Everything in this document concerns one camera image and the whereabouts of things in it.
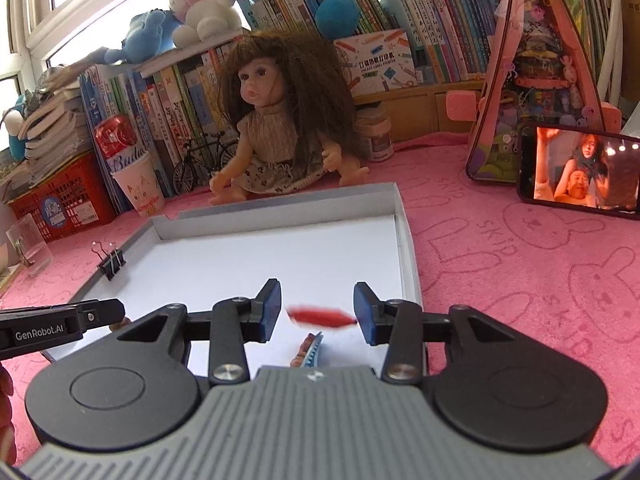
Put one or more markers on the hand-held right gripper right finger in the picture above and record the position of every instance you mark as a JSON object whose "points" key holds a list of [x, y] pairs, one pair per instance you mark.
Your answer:
{"points": [[364, 316]]}

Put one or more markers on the white window frame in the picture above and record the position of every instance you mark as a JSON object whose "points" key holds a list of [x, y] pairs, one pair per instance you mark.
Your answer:
{"points": [[75, 15]]}

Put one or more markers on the blue beaded hair clip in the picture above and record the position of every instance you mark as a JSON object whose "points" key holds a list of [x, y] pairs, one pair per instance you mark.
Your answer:
{"points": [[311, 350]]}

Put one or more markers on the pink drawer knob block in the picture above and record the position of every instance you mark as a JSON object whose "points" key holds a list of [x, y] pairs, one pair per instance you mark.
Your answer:
{"points": [[611, 117], [462, 106]]}

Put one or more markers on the small blue and white plush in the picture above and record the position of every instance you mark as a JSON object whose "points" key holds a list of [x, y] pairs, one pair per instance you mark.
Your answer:
{"points": [[17, 145]]}

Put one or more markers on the row of tall books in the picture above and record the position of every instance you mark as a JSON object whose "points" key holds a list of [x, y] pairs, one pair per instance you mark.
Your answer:
{"points": [[170, 95]]}

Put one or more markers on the white cardboard box tray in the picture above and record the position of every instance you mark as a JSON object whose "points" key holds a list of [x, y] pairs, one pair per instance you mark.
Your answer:
{"points": [[300, 250]]}

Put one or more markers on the blue animal plush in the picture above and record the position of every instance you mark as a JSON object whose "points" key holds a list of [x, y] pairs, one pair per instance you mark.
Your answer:
{"points": [[145, 30]]}

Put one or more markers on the white label printer box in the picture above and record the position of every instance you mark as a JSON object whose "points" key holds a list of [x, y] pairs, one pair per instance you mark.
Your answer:
{"points": [[375, 67]]}

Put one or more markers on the row of blue-spined books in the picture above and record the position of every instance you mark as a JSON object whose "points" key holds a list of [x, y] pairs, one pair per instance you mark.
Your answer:
{"points": [[440, 35]]}

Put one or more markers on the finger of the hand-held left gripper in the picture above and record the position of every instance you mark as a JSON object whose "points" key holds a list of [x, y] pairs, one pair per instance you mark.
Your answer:
{"points": [[102, 311]]}

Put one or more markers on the white shelf board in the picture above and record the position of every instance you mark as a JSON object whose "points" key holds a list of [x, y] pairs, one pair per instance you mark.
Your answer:
{"points": [[200, 47]]}

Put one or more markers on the black binder clip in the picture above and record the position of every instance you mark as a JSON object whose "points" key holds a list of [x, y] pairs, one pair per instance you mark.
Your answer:
{"points": [[112, 262]]}

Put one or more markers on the clear plastic container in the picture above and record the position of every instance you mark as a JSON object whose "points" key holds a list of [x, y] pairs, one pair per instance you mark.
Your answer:
{"points": [[30, 245]]}

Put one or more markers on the row of small books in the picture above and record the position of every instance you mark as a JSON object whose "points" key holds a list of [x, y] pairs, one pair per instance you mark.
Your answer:
{"points": [[290, 10]]}

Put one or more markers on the pink triangular pencil bag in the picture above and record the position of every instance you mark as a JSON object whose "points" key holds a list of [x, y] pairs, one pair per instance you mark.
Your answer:
{"points": [[500, 85]]}

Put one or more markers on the pink rabbit-print mat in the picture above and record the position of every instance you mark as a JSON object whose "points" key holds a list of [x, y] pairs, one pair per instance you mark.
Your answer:
{"points": [[500, 270]]}

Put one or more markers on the white pipe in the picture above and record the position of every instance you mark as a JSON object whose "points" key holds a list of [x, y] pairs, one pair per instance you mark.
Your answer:
{"points": [[612, 50]]}

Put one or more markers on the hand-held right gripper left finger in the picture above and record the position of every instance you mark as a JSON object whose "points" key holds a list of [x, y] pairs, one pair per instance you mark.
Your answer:
{"points": [[272, 310]]}

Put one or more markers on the wooden drawer unit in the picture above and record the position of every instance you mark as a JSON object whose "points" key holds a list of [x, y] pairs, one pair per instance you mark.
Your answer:
{"points": [[420, 110]]}

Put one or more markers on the red plastic basket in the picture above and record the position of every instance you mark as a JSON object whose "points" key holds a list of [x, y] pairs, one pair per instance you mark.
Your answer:
{"points": [[75, 195]]}

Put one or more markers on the black toy bicycle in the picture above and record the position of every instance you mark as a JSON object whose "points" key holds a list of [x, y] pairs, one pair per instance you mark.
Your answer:
{"points": [[192, 165]]}

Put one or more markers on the small red elongated toy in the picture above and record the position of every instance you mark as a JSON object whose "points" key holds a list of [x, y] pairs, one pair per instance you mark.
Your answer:
{"points": [[320, 316]]}

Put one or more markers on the brown cardboard box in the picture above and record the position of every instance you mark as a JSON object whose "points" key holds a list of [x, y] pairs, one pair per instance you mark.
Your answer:
{"points": [[631, 35]]}

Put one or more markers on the black smartphone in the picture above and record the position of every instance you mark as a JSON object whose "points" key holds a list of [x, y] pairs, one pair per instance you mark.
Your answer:
{"points": [[575, 170]]}

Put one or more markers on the white paper cup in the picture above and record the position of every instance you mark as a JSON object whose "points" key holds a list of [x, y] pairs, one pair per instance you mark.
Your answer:
{"points": [[140, 190]]}

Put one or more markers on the white and pink bunny plush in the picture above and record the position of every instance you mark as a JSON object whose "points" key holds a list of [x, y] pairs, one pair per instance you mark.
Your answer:
{"points": [[200, 10]]}

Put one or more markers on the pile of worn books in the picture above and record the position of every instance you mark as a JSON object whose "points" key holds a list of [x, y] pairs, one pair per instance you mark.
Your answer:
{"points": [[55, 130]]}

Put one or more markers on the white-lidded jar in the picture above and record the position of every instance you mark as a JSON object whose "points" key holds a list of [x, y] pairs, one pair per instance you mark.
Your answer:
{"points": [[375, 140]]}

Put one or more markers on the brown-haired baby doll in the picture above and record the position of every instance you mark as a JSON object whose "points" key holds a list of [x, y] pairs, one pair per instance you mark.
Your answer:
{"points": [[265, 125]]}

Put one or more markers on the red drink can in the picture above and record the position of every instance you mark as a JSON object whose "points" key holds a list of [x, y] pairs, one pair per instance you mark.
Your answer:
{"points": [[115, 135]]}

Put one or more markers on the person's left hand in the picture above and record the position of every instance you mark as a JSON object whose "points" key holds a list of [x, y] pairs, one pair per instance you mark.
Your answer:
{"points": [[5, 425]]}

